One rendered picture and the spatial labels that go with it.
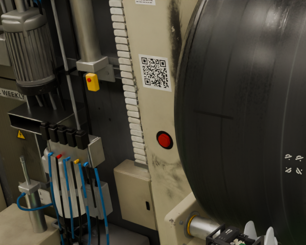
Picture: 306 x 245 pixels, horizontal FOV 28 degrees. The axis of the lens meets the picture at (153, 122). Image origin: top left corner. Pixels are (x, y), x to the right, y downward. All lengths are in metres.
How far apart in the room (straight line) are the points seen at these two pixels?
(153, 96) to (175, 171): 0.18
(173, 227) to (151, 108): 0.26
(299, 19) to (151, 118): 0.52
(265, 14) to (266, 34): 0.03
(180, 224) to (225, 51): 0.48
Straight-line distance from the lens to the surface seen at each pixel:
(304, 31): 0.90
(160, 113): 1.31
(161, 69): 1.25
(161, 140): 1.33
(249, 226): 1.01
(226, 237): 0.93
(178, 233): 1.30
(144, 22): 1.24
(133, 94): 1.35
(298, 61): 0.89
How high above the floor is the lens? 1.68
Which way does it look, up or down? 26 degrees down
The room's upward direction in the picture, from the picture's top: 8 degrees counter-clockwise
